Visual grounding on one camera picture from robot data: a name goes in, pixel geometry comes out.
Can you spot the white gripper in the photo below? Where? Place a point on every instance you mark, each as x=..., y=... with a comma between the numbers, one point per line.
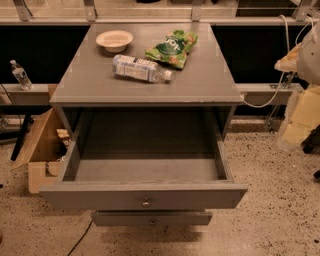
x=310, y=60

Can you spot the blue plastic bottle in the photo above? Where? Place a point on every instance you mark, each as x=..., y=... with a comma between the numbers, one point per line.
x=140, y=69

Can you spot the metal knob top drawer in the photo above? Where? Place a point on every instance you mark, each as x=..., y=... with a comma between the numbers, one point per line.
x=146, y=203

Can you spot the grey top drawer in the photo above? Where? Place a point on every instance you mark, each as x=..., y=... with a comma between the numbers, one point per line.
x=173, y=157

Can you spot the grey drawer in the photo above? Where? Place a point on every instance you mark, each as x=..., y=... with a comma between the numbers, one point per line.
x=173, y=157
x=151, y=218

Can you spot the grey lower drawer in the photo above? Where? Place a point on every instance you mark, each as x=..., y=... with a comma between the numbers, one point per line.
x=151, y=218

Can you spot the clear water bottle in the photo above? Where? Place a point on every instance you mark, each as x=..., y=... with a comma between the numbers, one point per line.
x=20, y=74

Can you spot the metal stand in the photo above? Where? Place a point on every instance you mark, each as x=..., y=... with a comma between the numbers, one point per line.
x=285, y=84

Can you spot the grey cabinet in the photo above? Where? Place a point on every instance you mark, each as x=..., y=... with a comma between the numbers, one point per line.
x=97, y=78

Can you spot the green chip bag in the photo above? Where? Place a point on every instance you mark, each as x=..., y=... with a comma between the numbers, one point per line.
x=174, y=49

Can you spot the white paper bowl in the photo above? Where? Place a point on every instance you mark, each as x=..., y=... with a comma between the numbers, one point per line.
x=114, y=41

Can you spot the cardboard box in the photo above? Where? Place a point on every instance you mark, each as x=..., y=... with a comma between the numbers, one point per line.
x=42, y=151

